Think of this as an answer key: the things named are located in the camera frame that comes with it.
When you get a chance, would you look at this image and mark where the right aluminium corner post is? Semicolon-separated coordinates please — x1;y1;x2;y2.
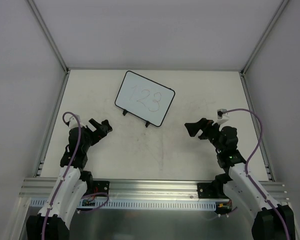
240;0;290;75

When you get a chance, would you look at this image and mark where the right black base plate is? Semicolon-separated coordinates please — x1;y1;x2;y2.
197;182;218;199

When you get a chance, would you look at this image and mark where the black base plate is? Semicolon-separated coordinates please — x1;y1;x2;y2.
197;182;218;199
92;180;110;194

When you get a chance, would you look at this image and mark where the white whiteboard black frame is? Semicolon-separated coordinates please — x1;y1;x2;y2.
114;70;176;127

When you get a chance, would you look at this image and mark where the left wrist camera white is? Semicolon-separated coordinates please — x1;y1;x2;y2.
66;115;84;129

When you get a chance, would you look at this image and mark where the white slotted cable duct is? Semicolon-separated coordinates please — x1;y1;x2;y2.
29;197;217;211

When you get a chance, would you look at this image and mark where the aluminium corner post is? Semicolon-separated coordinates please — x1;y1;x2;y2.
240;0;290;75
26;0;69;74

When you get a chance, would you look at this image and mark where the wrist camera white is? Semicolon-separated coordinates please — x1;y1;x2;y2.
216;109;230;125
66;115;84;129

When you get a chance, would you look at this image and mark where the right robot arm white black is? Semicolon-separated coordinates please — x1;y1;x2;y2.
184;118;296;240

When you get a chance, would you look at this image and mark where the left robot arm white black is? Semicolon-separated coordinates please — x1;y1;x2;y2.
26;117;113;240

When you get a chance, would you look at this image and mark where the left aluminium corner post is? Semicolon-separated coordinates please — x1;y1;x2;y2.
26;0;69;74

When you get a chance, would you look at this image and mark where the aluminium front rail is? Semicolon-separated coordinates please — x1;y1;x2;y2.
18;176;290;201

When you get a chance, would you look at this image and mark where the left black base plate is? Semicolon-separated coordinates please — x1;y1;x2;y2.
92;180;110;194

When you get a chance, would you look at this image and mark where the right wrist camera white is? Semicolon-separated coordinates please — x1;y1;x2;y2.
216;109;230;125

